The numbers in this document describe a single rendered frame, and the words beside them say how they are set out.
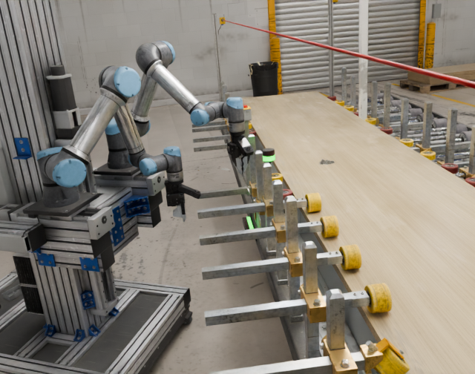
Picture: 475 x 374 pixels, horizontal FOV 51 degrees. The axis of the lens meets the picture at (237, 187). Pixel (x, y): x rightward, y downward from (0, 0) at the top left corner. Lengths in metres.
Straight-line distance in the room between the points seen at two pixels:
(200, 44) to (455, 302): 8.86
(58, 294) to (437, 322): 1.86
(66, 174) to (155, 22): 8.11
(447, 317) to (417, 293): 0.13
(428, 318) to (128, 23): 8.96
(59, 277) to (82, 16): 7.76
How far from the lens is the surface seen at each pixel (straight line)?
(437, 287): 1.66
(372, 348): 1.25
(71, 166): 1.98
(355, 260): 1.67
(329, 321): 1.21
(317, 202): 2.11
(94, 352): 2.66
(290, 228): 1.63
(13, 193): 2.57
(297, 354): 1.68
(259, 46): 10.25
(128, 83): 2.04
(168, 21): 9.97
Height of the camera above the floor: 1.76
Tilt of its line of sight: 20 degrees down
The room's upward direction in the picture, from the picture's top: 5 degrees counter-clockwise
